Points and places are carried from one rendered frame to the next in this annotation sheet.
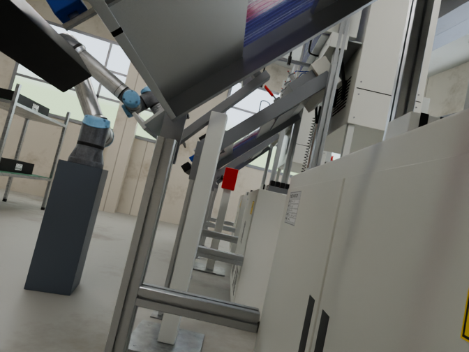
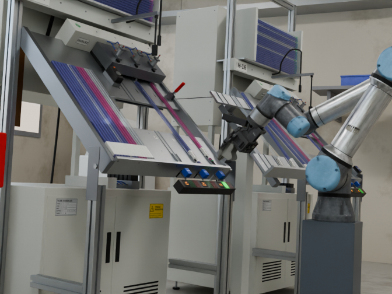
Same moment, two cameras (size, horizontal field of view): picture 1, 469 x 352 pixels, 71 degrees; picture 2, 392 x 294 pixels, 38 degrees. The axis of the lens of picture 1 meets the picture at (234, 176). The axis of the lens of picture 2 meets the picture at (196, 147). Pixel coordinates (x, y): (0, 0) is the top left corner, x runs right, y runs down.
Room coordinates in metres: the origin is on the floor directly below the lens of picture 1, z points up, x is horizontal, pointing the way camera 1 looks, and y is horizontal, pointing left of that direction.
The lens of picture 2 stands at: (3.46, 1.53, 0.67)
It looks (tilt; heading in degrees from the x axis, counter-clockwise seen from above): 3 degrees up; 217
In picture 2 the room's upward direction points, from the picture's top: 3 degrees clockwise
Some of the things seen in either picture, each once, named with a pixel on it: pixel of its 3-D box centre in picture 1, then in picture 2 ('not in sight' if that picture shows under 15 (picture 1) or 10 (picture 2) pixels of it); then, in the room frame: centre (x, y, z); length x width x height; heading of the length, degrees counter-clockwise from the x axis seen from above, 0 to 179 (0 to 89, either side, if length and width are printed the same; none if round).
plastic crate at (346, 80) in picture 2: not in sight; (360, 83); (-1.41, -0.39, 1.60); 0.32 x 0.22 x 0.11; 103
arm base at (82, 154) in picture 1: (88, 154); (333, 206); (1.50, 0.67, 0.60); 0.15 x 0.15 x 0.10
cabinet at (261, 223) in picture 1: (298, 259); (58, 257); (1.81, -0.44, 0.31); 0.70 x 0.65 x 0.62; 0
